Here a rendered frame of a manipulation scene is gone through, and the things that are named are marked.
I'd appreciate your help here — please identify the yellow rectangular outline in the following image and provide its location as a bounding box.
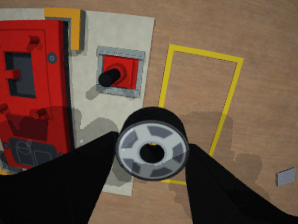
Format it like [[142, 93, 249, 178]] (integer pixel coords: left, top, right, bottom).
[[158, 44, 243, 185]]

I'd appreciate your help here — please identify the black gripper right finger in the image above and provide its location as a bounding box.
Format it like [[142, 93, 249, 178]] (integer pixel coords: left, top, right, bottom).
[[185, 144, 298, 224]]

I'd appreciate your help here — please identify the black wheel with grey hub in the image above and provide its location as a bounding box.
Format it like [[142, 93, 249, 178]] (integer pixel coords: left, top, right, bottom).
[[114, 107, 190, 181]]

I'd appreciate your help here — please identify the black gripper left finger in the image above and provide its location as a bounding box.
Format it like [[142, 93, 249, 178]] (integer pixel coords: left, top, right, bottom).
[[0, 131, 118, 224]]

